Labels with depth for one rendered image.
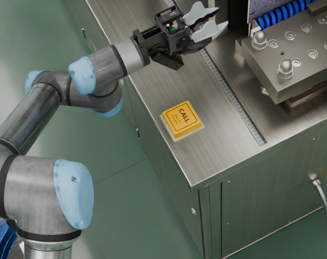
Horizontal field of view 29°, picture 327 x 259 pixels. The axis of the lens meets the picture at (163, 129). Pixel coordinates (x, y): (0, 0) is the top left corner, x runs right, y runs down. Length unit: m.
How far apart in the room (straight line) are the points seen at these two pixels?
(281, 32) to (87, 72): 0.47
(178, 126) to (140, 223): 0.95
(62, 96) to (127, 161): 1.07
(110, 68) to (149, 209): 1.14
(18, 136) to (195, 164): 0.44
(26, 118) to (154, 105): 0.38
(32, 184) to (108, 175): 1.40
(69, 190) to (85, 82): 0.34
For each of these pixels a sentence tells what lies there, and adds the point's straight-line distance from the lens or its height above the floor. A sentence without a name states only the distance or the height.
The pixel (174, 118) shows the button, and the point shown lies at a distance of 1.53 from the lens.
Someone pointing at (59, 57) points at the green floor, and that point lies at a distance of 2.81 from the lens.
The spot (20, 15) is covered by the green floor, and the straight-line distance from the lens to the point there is 2.99.
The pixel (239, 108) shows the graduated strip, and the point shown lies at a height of 0.90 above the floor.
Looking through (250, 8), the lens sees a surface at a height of 1.08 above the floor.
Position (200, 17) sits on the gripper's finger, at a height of 1.10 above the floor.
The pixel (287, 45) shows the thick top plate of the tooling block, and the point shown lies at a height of 1.03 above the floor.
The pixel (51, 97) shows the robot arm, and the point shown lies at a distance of 1.43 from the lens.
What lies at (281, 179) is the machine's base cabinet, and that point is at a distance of 1.80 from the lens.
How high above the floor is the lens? 2.28
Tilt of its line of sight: 63 degrees down
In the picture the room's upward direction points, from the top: 10 degrees counter-clockwise
